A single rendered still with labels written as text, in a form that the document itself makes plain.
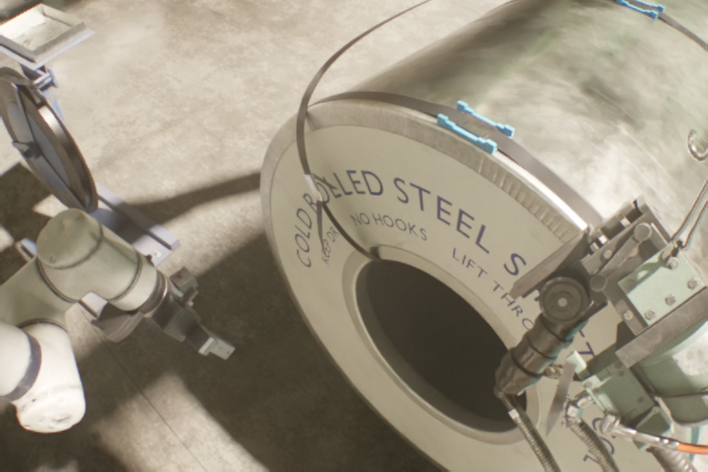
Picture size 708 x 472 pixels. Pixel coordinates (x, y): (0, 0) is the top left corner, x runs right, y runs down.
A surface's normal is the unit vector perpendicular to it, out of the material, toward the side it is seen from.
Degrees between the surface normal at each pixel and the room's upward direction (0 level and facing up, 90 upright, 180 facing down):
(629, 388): 58
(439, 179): 90
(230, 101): 0
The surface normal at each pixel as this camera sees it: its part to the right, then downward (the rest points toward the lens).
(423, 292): 0.52, -0.07
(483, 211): -0.72, 0.50
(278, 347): -0.02, -0.70
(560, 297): -0.45, 0.14
